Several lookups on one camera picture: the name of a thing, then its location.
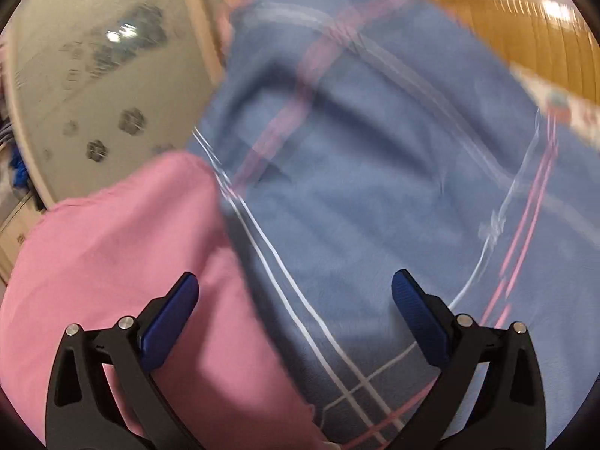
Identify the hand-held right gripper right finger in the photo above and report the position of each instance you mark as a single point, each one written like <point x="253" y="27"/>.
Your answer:
<point x="417" y="314"/>

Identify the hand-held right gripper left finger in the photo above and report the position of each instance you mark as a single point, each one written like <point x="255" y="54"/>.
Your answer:
<point x="171" y="318"/>

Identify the pink and cream hooded jacket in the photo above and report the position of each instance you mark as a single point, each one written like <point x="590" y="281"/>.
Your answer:
<point x="117" y="253"/>

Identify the dark blue clothes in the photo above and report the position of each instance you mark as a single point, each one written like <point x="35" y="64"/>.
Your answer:
<point x="18" y="173"/>

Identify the blue plaid bed sheet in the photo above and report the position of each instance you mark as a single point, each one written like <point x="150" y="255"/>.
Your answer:
<point x="375" y="173"/>

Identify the cream wardrobe drawer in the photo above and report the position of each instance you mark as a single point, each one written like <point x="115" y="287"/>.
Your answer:
<point x="18" y="243"/>

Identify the pink quilt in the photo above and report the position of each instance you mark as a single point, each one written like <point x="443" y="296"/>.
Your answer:
<point x="226" y="33"/>

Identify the frosted floral sliding door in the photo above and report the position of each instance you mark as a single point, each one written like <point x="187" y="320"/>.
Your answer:
<point x="93" y="33"/>

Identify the wooden headboard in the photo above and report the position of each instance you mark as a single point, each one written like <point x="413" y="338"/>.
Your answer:
<point x="515" y="33"/>

